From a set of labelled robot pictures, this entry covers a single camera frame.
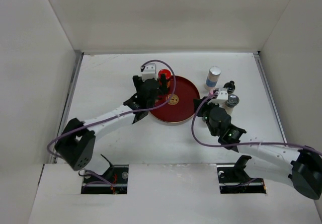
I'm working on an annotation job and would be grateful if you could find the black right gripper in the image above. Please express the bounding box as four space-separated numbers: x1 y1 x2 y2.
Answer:
194 96 221 136

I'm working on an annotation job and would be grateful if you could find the red-lid chili sauce jar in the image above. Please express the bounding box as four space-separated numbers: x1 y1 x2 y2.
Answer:
158 69 172 89

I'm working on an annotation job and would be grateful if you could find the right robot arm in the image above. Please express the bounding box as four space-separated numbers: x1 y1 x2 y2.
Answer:
193 96 321 200

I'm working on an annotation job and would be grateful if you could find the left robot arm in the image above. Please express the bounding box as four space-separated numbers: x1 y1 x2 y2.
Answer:
54 74 169 183

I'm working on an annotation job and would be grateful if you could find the red round tray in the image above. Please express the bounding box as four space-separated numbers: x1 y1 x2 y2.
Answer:
150 76 200 123

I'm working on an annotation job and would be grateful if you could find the tall silver-lid blue-label jar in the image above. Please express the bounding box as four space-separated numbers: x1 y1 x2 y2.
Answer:
204 66 221 91

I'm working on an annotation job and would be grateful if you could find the clear-dome-lid spice jar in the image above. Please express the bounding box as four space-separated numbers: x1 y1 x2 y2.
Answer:
224 94 239 115

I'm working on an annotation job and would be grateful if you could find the black round-top grinder bottle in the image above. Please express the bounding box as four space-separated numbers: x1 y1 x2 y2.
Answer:
223 81 235 94

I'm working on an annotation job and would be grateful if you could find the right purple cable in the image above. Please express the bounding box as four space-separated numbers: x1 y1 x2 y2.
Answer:
191 94 322 157

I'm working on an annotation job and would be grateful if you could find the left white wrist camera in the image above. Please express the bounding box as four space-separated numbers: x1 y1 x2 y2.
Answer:
140 63 157 82

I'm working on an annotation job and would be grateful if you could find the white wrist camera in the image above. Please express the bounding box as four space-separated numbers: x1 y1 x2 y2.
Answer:
212 88 228 105
140 63 157 82

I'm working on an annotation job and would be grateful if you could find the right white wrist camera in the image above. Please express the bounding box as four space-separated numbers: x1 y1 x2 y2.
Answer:
212 88 228 105

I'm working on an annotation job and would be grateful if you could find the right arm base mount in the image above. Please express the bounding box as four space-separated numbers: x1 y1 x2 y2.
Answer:
216 155 266 194

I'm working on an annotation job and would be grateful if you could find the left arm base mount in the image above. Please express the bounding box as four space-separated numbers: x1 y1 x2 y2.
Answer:
78 155 129 195

